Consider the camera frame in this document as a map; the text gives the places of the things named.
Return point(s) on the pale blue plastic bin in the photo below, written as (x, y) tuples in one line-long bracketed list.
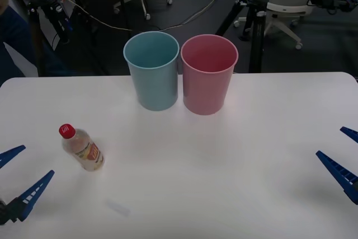
[(156, 88)]

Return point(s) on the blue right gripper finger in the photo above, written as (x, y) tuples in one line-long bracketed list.
[(338, 173), (352, 134)]

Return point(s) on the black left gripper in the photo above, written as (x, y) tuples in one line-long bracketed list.
[(2, 211)]

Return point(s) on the black tripod with clamps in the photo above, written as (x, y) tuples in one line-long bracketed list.
[(60, 18)]

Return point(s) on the pink plastic bin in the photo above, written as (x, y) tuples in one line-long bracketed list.
[(207, 93)]

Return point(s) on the clear bottle with red cap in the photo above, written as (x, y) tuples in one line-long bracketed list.
[(86, 152)]

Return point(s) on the person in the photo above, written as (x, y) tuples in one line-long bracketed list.
[(14, 32)]

